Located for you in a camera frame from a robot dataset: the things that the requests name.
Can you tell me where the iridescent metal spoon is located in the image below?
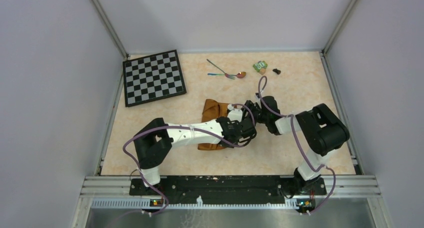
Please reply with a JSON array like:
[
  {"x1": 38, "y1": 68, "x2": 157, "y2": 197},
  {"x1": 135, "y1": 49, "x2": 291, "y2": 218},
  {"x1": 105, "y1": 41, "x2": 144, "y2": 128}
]
[{"x1": 207, "y1": 71, "x2": 247, "y2": 79}]

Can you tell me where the green numbered wooden block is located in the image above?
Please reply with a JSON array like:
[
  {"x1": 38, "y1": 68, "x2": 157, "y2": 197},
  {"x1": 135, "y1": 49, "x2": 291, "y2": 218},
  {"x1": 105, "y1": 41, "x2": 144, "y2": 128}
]
[{"x1": 253, "y1": 61, "x2": 268, "y2": 75}]

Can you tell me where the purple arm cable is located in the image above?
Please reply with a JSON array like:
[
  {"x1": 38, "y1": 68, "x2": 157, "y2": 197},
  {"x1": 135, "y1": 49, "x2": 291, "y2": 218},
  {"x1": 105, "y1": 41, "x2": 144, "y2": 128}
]
[
  {"x1": 255, "y1": 75, "x2": 337, "y2": 216},
  {"x1": 122, "y1": 103, "x2": 257, "y2": 217}
]

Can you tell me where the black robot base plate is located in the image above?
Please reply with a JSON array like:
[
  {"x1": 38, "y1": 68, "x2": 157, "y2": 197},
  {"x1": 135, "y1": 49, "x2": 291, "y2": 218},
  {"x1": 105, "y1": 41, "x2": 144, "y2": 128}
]
[{"x1": 129, "y1": 175, "x2": 327, "y2": 205}]

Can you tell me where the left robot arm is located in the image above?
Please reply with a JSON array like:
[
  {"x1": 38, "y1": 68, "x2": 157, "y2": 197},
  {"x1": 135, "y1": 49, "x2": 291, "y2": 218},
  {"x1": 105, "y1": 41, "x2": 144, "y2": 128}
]
[{"x1": 123, "y1": 117, "x2": 257, "y2": 195}]

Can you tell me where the aluminium frame rail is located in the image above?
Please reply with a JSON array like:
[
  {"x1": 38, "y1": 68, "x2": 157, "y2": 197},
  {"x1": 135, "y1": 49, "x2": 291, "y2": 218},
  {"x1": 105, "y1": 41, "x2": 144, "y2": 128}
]
[{"x1": 80, "y1": 175, "x2": 381, "y2": 210}]

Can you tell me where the iridescent metal fork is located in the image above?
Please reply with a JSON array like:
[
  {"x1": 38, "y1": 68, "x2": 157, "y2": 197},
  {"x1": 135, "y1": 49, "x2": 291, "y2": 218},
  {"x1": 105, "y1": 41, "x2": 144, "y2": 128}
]
[{"x1": 206, "y1": 59, "x2": 236, "y2": 80}]

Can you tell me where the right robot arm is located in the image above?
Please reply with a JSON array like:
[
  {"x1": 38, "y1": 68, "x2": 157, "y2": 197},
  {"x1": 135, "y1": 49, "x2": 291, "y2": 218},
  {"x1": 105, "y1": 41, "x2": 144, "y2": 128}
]
[{"x1": 243, "y1": 96, "x2": 350, "y2": 197}]

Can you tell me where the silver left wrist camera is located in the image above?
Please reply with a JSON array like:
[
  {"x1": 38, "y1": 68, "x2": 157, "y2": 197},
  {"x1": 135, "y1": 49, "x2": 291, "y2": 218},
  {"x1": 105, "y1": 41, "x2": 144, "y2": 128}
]
[{"x1": 227, "y1": 108, "x2": 243, "y2": 122}]

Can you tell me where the black white checkerboard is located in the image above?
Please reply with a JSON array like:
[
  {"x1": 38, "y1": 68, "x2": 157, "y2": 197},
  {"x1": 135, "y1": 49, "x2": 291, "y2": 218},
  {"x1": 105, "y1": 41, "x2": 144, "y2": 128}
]
[{"x1": 122, "y1": 50, "x2": 187, "y2": 107}]

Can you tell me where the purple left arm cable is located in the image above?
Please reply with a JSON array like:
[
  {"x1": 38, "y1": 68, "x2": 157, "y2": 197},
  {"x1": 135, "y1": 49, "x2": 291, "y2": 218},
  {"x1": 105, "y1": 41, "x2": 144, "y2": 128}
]
[{"x1": 122, "y1": 103, "x2": 257, "y2": 217}]

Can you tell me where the brown cloth napkin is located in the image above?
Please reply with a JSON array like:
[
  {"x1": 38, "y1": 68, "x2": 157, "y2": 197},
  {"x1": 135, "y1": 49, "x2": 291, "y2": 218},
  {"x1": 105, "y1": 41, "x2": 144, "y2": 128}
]
[{"x1": 197, "y1": 99, "x2": 229, "y2": 151}]

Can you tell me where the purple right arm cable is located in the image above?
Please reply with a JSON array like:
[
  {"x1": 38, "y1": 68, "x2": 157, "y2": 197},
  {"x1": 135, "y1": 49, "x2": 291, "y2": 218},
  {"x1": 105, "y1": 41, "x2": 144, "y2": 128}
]
[{"x1": 255, "y1": 75, "x2": 337, "y2": 216}]

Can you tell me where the small black object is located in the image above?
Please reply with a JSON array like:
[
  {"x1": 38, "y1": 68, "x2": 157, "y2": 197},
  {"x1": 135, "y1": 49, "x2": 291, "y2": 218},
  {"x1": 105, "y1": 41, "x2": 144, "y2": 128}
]
[{"x1": 272, "y1": 68, "x2": 281, "y2": 75}]

